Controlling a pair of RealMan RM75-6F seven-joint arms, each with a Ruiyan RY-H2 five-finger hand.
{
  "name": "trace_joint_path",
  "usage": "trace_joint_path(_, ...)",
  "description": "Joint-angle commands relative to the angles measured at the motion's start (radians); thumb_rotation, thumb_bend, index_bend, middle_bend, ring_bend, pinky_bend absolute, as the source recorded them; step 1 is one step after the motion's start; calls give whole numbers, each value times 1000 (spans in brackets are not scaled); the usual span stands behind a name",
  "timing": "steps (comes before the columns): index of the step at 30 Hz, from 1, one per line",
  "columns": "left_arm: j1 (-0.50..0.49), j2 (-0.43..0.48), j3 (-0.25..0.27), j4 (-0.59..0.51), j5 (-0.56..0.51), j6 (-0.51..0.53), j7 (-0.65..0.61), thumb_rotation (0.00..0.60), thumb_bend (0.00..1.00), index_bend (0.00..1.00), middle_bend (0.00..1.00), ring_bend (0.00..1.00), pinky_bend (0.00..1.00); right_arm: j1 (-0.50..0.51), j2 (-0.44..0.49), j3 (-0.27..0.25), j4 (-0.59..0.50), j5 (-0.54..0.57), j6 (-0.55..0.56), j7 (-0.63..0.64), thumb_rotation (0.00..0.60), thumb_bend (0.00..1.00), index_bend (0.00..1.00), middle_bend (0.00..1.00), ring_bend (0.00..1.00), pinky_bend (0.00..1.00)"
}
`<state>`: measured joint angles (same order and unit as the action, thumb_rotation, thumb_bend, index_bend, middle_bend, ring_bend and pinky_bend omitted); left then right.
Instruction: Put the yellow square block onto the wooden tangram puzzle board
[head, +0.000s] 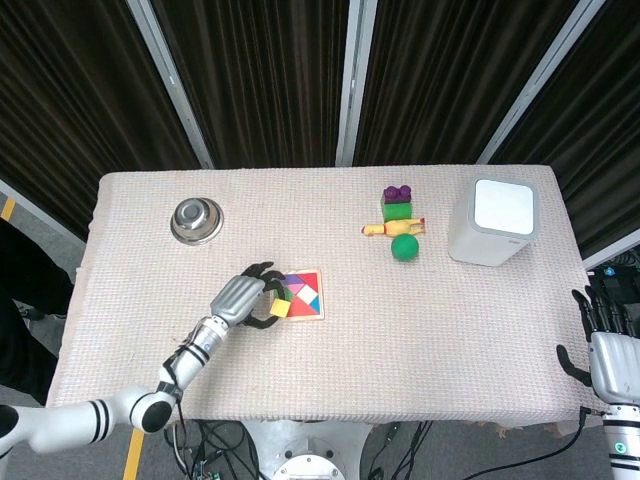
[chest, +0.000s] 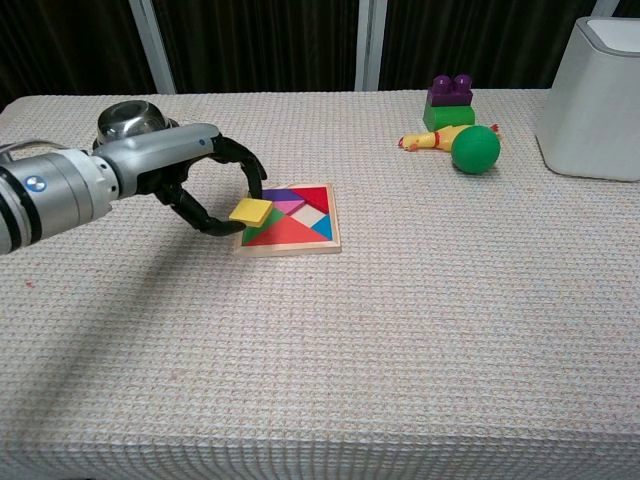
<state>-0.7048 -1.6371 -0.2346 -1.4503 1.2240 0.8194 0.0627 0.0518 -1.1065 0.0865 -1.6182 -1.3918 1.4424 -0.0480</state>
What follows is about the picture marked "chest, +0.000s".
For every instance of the purple toy building block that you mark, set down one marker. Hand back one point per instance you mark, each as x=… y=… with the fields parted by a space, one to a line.
x=450 y=92

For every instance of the blue triangle tangram piece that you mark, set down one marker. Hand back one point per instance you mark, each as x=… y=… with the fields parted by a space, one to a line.
x=324 y=227

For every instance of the large red triangle tangram piece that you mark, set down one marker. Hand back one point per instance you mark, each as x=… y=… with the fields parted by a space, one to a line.
x=287 y=235

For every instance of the green wooden tangram triangle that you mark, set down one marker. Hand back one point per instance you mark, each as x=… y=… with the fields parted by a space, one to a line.
x=262 y=231

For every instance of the yellow square puzzle piece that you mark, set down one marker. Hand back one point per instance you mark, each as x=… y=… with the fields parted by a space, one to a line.
x=250 y=211

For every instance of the wooden tangram tray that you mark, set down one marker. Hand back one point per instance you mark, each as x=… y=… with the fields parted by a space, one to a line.
x=335 y=220

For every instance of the beige woven tablecloth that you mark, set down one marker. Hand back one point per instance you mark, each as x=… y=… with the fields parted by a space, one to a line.
x=350 y=325

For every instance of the stainless steel bowl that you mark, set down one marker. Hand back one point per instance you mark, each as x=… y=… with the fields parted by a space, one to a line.
x=127 y=120

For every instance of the pink parallelogram tangram piece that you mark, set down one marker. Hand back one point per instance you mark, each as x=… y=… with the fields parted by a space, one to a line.
x=290 y=206

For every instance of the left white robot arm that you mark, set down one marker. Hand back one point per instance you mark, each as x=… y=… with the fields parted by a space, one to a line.
x=45 y=200

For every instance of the dark pleated curtain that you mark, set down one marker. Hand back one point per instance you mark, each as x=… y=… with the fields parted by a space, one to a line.
x=65 y=45
x=260 y=45
x=475 y=35

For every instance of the red wooden tangram triangle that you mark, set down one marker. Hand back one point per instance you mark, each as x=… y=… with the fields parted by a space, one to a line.
x=315 y=197

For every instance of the yellow rubber chicken toy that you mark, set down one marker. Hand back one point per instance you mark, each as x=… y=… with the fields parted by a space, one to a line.
x=425 y=141

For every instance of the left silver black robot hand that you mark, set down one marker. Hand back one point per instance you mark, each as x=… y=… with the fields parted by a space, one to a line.
x=150 y=155

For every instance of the grey aluminium frame post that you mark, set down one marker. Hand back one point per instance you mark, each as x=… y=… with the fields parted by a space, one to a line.
x=371 y=45
x=152 y=45

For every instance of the green ball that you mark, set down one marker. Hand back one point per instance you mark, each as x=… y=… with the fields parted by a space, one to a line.
x=476 y=150

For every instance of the green toy building block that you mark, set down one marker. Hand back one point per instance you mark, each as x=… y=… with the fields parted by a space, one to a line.
x=447 y=117

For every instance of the purple triangle tangram piece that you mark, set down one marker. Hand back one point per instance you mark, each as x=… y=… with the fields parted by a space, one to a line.
x=280 y=195

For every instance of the white plastic container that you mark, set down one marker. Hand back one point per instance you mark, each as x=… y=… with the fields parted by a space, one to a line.
x=590 y=115

